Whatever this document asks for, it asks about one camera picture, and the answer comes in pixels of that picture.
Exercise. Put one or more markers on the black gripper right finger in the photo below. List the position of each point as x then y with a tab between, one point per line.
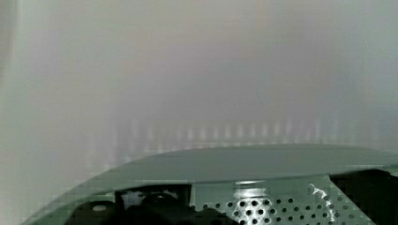
374	192

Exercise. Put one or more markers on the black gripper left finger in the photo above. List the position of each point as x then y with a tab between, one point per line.
151	205

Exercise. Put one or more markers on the green plastic strainer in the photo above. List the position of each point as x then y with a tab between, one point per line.
273	184

